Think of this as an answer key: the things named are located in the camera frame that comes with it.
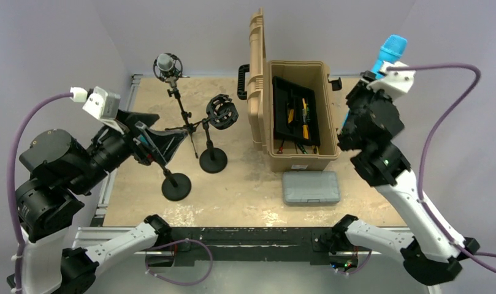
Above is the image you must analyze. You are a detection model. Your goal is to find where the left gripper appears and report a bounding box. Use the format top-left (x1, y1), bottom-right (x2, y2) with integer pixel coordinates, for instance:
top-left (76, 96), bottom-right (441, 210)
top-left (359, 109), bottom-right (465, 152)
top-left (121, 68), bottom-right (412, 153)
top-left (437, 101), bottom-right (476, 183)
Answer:
top-left (70, 107), bottom-right (188, 192)

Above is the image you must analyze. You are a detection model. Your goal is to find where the blue microphone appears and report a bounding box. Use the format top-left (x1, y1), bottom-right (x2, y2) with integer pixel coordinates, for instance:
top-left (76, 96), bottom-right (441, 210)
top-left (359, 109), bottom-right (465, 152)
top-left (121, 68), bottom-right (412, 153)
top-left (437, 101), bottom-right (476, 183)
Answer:
top-left (340, 34), bottom-right (408, 135)

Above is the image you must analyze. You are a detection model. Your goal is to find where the round base shock mount stand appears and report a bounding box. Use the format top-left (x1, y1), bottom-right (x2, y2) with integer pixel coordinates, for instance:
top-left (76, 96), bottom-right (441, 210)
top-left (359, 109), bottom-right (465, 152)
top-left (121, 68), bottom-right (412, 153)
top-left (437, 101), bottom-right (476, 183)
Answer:
top-left (199, 94), bottom-right (239, 174)

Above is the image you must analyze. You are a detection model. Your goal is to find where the tan tool case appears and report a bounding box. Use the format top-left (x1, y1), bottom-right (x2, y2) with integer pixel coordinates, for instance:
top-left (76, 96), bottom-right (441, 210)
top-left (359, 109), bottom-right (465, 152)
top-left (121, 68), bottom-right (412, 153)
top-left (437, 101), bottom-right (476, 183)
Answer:
top-left (237, 8), bottom-right (341, 172)

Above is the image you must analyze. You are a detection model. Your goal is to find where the round base clip stand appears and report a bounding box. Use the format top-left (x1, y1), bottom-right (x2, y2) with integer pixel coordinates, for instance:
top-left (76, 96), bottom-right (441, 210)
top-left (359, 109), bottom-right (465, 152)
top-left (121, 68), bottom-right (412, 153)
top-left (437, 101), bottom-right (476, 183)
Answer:
top-left (161, 165), bottom-right (192, 202)

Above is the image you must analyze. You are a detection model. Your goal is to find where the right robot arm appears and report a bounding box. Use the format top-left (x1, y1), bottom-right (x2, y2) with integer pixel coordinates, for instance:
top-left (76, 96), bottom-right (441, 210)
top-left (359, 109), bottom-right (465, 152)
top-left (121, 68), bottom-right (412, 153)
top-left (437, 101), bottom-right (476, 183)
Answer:
top-left (330, 71), bottom-right (479, 286)

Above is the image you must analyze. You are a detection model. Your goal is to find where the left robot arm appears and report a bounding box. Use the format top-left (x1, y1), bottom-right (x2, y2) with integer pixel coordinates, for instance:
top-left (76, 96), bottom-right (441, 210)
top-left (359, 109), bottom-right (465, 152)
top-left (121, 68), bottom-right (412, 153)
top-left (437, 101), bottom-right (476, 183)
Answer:
top-left (8, 111), bottom-right (187, 293)

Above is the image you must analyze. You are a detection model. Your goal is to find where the silver microphone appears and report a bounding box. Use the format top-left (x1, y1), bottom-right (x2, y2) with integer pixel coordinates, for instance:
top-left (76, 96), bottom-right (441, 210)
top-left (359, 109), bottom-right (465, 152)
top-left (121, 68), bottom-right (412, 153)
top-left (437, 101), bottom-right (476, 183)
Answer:
top-left (155, 53), bottom-right (175, 81)

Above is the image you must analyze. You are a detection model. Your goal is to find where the black tool tray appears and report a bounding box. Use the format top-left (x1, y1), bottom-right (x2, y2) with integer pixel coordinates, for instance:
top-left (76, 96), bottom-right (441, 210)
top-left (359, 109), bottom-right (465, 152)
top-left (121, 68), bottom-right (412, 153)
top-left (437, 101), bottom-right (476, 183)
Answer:
top-left (272, 76), bottom-right (321, 146)

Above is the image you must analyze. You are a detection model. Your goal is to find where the grey plastic box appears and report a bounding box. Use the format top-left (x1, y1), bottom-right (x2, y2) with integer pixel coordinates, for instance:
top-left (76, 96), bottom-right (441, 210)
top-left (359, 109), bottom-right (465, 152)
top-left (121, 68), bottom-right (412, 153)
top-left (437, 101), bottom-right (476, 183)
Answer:
top-left (282, 171), bottom-right (341, 206)

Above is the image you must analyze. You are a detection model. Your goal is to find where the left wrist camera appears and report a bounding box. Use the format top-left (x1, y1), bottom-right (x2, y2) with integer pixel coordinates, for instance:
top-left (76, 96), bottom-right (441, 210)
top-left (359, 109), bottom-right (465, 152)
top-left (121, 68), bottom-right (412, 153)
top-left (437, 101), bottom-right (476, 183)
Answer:
top-left (82, 86), bottom-right (124, 134)

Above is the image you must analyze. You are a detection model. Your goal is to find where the tripod stand with shock mount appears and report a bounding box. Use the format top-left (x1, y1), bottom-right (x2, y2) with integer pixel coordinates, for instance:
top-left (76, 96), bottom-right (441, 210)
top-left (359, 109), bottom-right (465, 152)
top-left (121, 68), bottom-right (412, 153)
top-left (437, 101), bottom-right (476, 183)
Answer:
top-left (153, 53), bottom-right (199, 159)

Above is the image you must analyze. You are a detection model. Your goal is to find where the yellow handled tool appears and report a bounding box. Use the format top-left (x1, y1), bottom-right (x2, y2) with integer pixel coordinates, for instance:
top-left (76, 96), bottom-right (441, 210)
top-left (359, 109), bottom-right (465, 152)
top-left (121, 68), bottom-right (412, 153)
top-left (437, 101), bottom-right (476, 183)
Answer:
top-left (302, 98), bottom-right (310, 140)

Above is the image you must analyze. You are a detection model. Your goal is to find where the purple cable loop on frame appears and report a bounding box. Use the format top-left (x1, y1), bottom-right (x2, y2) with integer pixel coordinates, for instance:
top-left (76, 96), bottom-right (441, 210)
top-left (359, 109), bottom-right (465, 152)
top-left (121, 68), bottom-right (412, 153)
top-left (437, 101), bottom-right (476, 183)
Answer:
top-left (145, 236), bottom-right (215, 287)

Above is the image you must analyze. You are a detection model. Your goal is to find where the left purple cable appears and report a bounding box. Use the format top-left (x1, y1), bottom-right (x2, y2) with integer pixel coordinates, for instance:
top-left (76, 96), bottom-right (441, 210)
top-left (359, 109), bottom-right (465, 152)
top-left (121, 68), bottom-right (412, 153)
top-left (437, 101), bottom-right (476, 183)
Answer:
top-left (7, 87), bottom-right (88, 294)

